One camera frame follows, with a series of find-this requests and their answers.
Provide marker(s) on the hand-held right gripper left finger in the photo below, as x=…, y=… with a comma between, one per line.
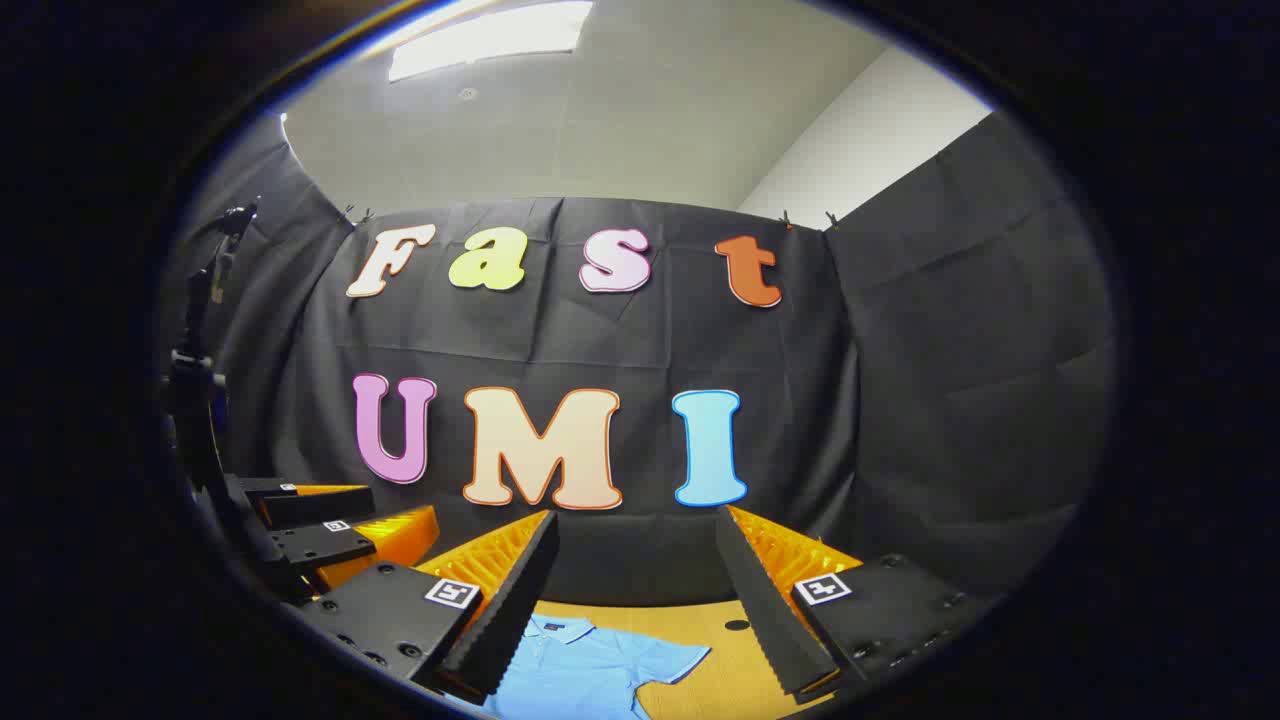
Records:
x=500, y=610

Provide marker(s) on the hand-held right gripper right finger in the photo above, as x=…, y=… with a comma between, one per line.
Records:
x=770, y=610

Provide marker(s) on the light blue T-shirt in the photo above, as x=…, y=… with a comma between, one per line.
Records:
x=570, y=670

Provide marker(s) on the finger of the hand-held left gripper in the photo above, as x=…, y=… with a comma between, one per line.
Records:
x=320, y=548
x=320, y=508

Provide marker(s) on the black backdrop cloth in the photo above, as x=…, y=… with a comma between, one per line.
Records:
x=620, y=340

